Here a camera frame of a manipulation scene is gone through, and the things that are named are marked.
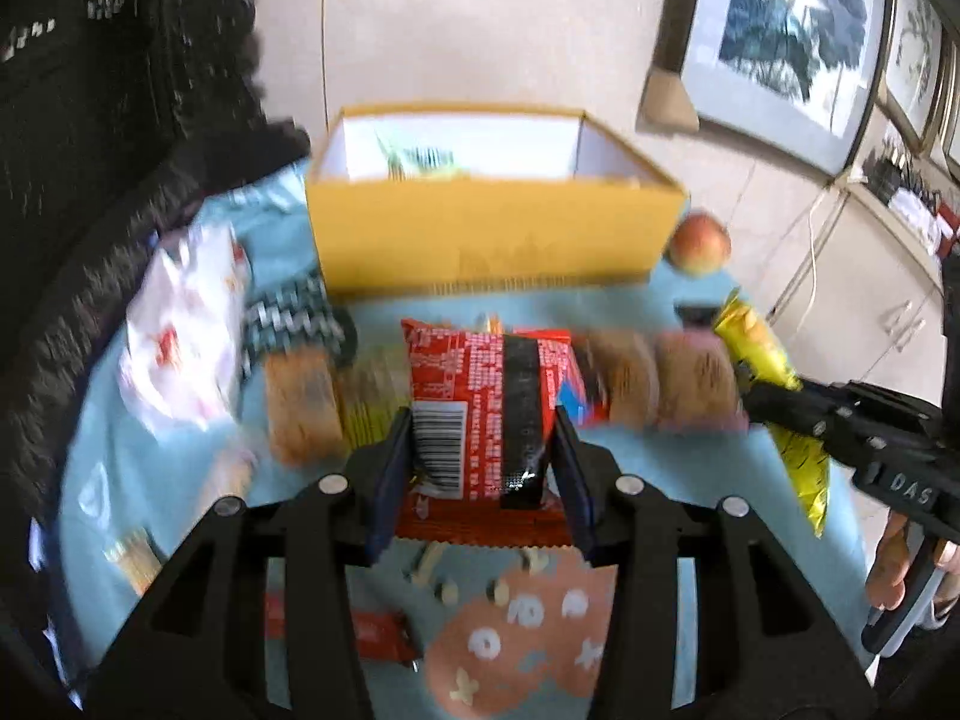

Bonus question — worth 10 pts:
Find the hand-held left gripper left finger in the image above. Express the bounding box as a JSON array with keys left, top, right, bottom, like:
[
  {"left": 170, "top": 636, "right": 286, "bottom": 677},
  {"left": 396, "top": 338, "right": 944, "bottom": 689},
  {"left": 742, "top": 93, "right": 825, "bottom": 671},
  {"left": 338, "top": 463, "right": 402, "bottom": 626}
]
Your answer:
[{"left": 82, "top": 406, "right": 415, "bottom": 720}]

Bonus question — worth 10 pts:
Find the green snack packet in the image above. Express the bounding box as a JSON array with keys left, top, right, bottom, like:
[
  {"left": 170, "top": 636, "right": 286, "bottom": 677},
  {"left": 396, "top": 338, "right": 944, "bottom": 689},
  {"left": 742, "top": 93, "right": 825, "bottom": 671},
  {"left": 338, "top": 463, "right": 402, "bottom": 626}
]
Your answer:
[{"left": 375, "top": 133, "right": 470, "bottom": 182}]

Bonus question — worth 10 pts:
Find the person's right hand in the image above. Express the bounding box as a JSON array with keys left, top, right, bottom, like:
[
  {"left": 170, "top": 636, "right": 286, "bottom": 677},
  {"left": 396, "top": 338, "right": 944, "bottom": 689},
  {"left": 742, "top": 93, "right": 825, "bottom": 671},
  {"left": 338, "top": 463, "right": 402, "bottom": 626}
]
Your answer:
[{"left": 866, "top": 514, "right": 914, "bottom": 612}]

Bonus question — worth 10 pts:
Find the cardboard frame corner protector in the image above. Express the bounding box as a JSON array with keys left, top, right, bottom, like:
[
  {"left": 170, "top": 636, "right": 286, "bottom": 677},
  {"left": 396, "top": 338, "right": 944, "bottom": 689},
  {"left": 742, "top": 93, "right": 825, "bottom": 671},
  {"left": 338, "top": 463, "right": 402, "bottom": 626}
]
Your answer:
[{"left": 637, "top": 64, "right": 700, "bottom": 132}]

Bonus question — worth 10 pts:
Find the yellow snack packet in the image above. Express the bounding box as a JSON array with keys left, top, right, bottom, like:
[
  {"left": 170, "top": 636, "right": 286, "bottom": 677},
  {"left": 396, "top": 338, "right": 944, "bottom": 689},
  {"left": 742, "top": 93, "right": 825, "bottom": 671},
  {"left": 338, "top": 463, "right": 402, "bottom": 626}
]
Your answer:
[{"left": 711, "top": 292, "right": 830, "bottom": 537}]

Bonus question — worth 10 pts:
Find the white cable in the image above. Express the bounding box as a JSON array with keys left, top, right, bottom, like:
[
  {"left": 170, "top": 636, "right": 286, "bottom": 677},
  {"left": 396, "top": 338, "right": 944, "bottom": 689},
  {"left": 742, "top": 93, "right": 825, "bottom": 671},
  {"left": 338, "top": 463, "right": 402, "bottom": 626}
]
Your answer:
[{"left": 763, "top": 178, "right": 852, "bottom": 320}]

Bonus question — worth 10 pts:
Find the orange bread packet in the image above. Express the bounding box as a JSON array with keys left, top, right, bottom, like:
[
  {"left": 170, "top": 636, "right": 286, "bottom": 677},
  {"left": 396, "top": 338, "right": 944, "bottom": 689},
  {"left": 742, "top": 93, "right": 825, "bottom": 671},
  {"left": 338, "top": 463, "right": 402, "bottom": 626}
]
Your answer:
[{"left": 262, "top": 349, "right": 346, "bottom": 466}]

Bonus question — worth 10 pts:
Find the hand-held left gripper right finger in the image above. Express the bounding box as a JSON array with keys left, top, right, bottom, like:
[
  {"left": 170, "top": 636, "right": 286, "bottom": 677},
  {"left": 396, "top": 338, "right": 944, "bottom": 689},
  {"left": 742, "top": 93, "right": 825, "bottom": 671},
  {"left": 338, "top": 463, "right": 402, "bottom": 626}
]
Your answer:
[{"left": 550, "top": 406, "right": 878, "bottom": 720}]

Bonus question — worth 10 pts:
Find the clear pack of round cookies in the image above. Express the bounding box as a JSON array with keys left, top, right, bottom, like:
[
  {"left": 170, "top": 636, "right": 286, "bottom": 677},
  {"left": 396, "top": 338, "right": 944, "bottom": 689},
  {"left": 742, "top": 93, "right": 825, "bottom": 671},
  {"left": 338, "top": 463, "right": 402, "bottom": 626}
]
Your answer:
[{"left": 570, "top": 328, "right": 751, "bottom": 434}]

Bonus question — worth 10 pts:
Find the narrow framed painting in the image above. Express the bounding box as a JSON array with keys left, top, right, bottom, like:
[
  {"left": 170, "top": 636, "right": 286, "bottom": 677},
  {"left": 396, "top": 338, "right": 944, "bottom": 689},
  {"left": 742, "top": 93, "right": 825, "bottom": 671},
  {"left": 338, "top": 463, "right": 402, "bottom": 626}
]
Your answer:
[{"left": 934, "top": 37, "right": 960, "bottom": 181}]

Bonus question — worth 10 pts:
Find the yellow cardboard box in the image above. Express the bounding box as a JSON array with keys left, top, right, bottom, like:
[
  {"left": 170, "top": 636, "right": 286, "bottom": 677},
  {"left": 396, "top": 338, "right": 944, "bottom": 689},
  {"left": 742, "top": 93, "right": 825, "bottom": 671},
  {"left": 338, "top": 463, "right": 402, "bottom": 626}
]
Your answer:
[{"left": 304, "top": 106, "right": 689, "bottom": 299}]

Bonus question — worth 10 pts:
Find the framed blue landscape painting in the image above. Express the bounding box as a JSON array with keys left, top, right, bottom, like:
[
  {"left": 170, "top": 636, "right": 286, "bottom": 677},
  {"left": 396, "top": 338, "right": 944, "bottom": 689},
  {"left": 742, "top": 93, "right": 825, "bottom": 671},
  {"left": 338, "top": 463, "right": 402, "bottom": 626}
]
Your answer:
[{"left": 679, "top": 0, "right": 893, "bottom": 179}]

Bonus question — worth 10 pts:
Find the dark fuzzy cloth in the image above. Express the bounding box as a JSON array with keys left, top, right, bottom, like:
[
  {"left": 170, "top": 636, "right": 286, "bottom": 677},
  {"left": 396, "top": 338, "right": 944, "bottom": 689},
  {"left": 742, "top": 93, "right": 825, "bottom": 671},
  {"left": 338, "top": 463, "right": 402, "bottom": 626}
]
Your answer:
[{"left": 0, "top": 120, "right": 312, "bottom": 518}]

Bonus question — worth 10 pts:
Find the white floral packet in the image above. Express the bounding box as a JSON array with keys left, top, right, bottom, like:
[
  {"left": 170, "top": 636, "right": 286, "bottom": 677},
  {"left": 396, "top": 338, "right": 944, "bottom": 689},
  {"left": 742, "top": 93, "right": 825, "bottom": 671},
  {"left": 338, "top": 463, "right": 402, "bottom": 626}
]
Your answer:
[{"left": 116, "top": 229, "right": 256, "bottom": 437}]

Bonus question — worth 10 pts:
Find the white cabinet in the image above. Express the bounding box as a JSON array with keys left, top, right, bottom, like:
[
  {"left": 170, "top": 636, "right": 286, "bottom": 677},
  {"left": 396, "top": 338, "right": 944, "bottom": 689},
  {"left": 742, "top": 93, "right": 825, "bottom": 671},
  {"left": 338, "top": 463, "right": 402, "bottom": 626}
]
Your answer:
[{"left": 772, "top": 180, "right": 947, "bottom": 421}]

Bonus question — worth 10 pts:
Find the red apple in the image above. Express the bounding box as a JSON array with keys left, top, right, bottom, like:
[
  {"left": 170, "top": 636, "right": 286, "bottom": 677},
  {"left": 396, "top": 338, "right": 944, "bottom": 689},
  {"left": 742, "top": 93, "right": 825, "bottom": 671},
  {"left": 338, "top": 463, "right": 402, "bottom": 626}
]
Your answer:
[{"left": 670, "top": 214, "right": 731, "bottom": 276}]

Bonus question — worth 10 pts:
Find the tan striped snack packet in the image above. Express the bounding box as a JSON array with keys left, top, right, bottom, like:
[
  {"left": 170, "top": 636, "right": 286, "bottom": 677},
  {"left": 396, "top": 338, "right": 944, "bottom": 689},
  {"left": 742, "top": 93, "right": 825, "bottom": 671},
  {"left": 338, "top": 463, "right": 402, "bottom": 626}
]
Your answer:
[{"left": 334, "top": 349, "right": 413, "bottom": 452}]

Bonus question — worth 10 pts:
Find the black white zigzag packet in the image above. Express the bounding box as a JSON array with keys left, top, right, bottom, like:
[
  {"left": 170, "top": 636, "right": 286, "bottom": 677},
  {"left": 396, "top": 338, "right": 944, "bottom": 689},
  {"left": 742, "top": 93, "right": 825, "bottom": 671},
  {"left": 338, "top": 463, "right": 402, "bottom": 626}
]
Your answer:
[{"left": 240, "top": 274, "right": 361, "bottom": 377}]

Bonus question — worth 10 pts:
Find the black carved furniture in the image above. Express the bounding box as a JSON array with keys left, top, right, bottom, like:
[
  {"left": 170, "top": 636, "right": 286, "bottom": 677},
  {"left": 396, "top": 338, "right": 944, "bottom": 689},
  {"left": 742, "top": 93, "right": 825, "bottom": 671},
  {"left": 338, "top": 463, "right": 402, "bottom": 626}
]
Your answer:
[{"left": 0, "top": 0, "right": 263, "bottom": 256}]

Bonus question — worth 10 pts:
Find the red snack packet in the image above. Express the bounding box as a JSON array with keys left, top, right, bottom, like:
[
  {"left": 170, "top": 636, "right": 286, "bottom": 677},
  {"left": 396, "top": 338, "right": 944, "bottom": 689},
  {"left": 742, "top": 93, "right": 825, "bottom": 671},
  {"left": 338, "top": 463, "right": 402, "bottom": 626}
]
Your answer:
[{"left": 394, "top": 319, "right": 605, "bottom": 547}]

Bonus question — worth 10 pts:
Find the small red snack bar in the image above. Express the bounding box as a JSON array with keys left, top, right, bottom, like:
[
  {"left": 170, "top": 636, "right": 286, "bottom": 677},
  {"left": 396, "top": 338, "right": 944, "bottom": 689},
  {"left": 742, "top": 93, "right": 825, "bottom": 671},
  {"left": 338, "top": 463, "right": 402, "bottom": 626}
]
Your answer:
[{"left": 266, "top": 592, "right": 422, "bottom": 674}]

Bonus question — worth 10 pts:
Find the light blue printed tablecloth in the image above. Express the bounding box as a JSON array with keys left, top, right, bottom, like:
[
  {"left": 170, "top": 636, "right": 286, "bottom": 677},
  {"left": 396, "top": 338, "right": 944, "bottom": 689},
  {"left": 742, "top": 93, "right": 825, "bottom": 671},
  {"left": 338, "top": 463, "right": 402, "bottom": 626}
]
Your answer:
[{"left": 56, "top": 157, "right": 878, "bottom": 720}]

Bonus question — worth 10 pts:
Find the framed tree painting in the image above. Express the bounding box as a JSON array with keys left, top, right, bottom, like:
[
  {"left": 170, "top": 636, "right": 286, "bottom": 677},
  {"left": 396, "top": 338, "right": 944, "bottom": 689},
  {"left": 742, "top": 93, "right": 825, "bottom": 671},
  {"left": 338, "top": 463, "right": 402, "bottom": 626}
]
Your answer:
[{"left": 874, "top": 0, "right": 952, "bottom": 155}]

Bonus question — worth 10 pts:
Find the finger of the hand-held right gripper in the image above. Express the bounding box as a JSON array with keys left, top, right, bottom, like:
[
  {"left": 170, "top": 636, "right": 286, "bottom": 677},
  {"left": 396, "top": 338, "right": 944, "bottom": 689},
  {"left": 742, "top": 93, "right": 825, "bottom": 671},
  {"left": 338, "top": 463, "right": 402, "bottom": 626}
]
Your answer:
[{"left": 739, "top": 369, "right": 856, "bottom": 464}]

